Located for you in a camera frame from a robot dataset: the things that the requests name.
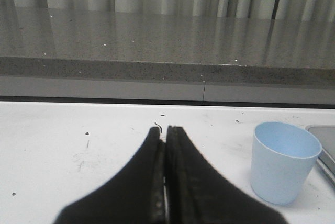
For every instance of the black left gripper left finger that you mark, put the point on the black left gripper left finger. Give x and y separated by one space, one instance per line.
134 195

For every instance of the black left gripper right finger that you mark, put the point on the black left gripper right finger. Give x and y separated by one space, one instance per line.
197 193

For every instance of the light blue plastic cup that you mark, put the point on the light blue plastic cup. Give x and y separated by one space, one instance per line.
282 157

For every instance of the silver digital kitchen scale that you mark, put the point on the silver digital kitchen scale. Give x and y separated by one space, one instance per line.
325 134

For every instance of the grey stone counter ledge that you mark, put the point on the grey stone counter ledge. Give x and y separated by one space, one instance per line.
89 54

